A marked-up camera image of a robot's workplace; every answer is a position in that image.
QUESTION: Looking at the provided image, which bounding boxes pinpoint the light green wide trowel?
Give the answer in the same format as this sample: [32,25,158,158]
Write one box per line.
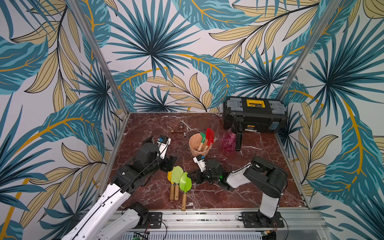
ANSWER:
[180,172,192,211]

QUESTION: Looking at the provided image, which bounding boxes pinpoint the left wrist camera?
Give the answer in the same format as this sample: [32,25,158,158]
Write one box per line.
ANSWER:
[157,135,172,160]

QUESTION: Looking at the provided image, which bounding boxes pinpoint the red toy shovel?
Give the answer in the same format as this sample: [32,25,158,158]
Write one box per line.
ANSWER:
[204,128,215,151]

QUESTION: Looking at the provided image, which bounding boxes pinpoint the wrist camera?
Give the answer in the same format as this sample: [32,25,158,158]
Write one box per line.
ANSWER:
[157,135,172,160]
[193,155,206,172]

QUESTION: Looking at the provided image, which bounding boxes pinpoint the left aluminium corner post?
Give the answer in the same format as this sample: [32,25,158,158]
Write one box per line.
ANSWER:
[67,0,130,118]

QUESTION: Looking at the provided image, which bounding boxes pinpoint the black yellow toolbox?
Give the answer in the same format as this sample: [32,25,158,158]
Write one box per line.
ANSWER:
[223,96,288,134]

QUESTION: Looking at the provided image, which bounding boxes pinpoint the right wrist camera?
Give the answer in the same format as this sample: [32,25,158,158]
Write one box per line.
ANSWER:
[193,155,206,172]

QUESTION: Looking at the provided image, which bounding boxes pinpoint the aluminium corner post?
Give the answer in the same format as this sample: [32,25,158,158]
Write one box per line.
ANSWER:
[67,0,130,118]
[276,1,342,101]

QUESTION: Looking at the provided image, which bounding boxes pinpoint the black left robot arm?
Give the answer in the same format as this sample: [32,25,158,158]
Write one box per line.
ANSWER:
[63,136,177,240]

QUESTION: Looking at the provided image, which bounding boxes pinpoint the aluminium front rail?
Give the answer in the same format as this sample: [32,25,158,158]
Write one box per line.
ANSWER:
[108,208,332,240]

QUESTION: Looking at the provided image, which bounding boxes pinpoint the silver wrench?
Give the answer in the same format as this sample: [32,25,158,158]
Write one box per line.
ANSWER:
[180,120,193,132]

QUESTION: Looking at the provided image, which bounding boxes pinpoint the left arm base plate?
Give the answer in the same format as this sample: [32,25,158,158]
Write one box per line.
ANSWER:
[134,212,163,229]

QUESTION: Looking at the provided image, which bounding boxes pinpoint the right aluminium corner post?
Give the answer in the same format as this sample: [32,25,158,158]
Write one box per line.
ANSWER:
[276,1,342,101]

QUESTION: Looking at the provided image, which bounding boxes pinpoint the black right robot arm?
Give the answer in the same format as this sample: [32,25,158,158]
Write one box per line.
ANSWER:
[188,155,288,228]

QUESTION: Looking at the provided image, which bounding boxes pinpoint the light green narrow trowel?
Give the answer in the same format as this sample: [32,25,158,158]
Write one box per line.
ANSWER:
[171,166,184,201]

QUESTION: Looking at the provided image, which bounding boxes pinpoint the green toy rake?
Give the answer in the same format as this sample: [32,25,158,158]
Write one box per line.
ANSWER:
[197,132,206,152]

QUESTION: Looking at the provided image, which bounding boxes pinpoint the peach plastic flower pot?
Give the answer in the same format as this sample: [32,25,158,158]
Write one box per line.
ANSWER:
[189,134,212,157]

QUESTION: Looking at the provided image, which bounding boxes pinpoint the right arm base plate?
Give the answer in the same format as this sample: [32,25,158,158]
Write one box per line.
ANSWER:
[238,211,285,229]

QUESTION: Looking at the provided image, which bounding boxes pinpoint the pink spray bottle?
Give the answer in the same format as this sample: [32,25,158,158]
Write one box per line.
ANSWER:
[221,116,244,153]

